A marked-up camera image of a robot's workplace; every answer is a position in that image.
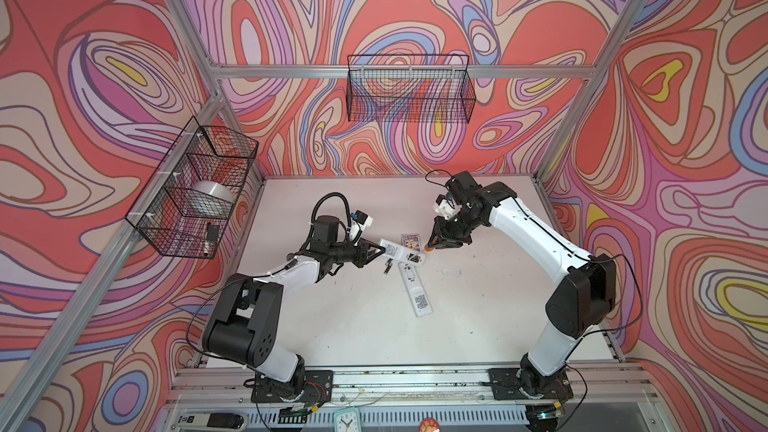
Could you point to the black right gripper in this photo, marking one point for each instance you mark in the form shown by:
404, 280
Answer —
443, 239

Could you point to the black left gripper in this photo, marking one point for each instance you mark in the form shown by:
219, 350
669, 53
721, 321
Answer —
361, 254

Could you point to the white remote with coloured buttons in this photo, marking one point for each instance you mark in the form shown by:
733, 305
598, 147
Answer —
399, 253

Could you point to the white remote control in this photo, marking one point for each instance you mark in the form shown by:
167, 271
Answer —
416, 292

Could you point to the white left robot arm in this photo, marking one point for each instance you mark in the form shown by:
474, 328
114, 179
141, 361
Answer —
243, 325

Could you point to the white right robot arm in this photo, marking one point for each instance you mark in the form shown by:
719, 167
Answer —
585, 284

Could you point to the purple printed card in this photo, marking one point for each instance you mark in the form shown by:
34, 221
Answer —
411, 241

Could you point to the white roll in basket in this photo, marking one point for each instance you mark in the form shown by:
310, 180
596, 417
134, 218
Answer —
215, 190

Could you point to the small white clock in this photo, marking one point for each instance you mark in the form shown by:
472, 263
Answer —
347, 420

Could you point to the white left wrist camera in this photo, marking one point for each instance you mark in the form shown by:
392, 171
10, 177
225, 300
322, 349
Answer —
359, 222

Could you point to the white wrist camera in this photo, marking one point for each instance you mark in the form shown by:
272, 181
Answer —
445, 207
359, 222

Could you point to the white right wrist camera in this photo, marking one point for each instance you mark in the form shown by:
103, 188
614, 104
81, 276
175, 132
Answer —
445, 207

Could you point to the black wire basket back wall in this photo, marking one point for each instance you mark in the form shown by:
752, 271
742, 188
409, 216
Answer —
409, 88

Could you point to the black wire basket wall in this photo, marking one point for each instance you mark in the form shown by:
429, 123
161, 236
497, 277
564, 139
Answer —
169, 215
409, 88

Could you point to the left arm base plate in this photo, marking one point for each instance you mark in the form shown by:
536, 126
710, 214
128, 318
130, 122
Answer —
314, 387

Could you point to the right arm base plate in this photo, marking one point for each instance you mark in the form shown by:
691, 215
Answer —
528, 384

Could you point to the black wire basket left wall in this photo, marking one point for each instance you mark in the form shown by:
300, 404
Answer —
169, 215

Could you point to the black white device front rail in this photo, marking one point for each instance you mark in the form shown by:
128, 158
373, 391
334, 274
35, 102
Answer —
211, 422

